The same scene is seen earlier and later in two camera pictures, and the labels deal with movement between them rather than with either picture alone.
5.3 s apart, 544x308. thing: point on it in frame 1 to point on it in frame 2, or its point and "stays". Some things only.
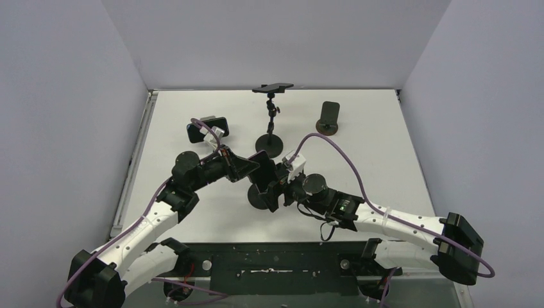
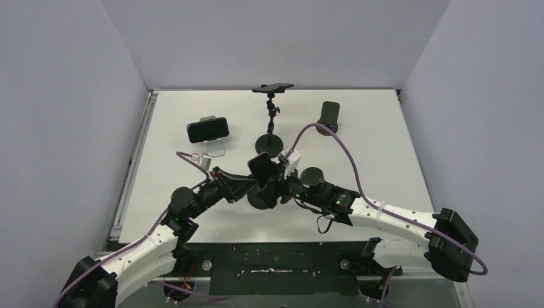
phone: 266,172 stays
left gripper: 236,167 to 235,186
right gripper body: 277,187 stays
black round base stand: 255,199 stays
